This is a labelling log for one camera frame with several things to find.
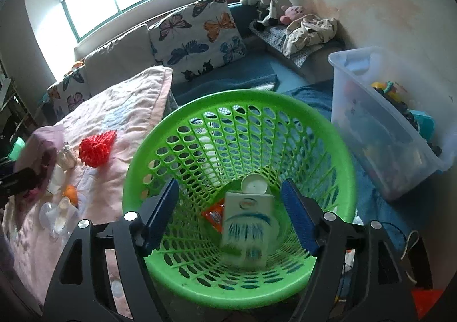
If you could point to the blue patterned mat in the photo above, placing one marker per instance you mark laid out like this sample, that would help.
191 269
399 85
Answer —
275 36

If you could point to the crumpled cream cloth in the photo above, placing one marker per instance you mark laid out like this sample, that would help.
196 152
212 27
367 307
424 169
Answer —
310 33

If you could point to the clear plastic storage bin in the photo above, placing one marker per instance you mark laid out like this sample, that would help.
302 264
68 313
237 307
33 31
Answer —
375 122

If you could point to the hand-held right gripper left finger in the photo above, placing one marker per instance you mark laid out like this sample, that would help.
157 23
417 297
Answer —
162 215

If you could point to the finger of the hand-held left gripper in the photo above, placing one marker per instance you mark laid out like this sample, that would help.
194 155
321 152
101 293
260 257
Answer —
19 182

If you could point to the metal shelf rack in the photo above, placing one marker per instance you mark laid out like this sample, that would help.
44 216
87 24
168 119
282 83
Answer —
10 100

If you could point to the pink plush toy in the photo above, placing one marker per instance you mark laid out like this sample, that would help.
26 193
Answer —
292 13

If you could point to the white tissue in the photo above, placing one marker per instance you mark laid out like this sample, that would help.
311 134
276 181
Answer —
68 158

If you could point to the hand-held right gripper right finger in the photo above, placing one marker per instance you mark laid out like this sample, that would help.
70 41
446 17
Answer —
300 222

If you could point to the white plastic bottle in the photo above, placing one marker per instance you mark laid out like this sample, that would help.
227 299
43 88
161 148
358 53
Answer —
57 179

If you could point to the small butterfly print pillow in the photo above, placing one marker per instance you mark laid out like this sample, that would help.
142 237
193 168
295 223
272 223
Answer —
71 90

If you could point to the white carton box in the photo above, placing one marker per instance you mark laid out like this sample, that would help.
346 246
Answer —
250 229

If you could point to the red snack packet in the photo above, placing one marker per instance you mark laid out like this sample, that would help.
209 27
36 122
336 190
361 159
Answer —
214 216

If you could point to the pink blanket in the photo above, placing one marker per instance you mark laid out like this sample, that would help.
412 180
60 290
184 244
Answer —
117 111

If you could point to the large butterfly print pillow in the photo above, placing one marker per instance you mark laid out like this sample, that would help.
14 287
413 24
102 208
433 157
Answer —
200 33

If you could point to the orange device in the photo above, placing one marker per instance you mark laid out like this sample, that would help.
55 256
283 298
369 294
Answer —
425 302

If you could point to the orange toy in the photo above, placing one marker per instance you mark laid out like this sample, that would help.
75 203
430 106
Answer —
78 65

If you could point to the green plastic mesh basket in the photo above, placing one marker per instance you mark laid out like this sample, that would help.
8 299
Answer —
228 297

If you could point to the beige pillow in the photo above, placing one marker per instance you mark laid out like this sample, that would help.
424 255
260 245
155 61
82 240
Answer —
117 54

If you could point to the small orange object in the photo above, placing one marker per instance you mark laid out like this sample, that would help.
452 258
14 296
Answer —
70 194

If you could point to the green plastic basin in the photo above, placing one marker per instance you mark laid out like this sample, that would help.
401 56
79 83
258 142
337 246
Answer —
17 150

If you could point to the pink packet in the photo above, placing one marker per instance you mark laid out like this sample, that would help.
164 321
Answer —
43 150

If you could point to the red foam mesh ball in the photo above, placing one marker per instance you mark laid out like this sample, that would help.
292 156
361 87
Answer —
94 150

